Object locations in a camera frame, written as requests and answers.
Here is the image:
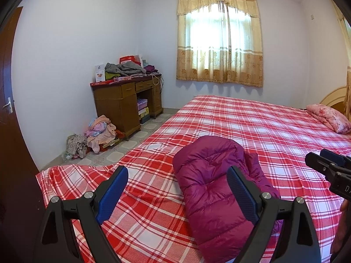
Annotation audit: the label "pink floral pillow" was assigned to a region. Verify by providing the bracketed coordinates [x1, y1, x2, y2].
[306, 103, 351, 135]

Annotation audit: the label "metal door handle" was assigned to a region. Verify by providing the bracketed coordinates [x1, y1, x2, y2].
[2, 97, 14, 113]

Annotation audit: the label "purple puffer jacket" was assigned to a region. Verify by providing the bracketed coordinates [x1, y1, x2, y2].
[173, 135, 284, 263]

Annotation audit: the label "white cable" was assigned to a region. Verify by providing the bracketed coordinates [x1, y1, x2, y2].
[152, 74, 165, 92]

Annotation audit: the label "pink clothes pile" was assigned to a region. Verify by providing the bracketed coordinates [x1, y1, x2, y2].
[85, 114, 117, 154]

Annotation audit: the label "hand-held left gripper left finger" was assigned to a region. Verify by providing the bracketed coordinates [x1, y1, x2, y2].
[33, 166, 129, 263]

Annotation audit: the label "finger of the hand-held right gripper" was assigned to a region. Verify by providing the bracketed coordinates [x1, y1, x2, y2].
[305, 152, 339, 181]
[320, 148, 351, 167]

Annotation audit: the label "beige floral side curtain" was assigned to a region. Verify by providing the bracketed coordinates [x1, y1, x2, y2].
[328, 0, 351, 107]

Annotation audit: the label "bed with red plaid sheet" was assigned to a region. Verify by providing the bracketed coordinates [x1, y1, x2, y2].
[36, 94, 351, 263]

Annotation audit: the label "person's right hand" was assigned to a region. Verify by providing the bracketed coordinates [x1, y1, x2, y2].
[330, 199, 351, 255]

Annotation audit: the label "wooden headboard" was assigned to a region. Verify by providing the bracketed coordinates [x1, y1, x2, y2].
[319, 85, 351, 116]

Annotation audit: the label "red box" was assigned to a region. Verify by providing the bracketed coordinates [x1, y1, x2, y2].
[119, 55, 141, 65]

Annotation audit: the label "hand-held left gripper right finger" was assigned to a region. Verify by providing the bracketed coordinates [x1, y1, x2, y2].
[226, 166, 322, 263]

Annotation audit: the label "brown wooden door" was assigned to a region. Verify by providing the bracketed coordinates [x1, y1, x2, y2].
[0, 7, 46, 263]

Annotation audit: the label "stacked boxes under desk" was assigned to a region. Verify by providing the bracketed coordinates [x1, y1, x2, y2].
[136, 98, 150, 125]

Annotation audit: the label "brown wooden desk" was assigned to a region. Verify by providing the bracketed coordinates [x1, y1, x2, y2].
[90, 74, 164, 141]

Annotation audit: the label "white box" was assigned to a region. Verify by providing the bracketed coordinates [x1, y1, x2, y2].
[95, 64, 106, 83]

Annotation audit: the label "grey clothes pile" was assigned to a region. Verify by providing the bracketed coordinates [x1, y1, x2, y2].
[105, 62, 147, 78]

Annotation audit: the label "grey patterned cloth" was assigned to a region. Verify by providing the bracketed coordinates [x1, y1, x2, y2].
[66, 134, 88, 159]

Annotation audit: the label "beige floral window curtain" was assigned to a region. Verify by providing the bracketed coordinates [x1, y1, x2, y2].
[176, 0, 264, 87]

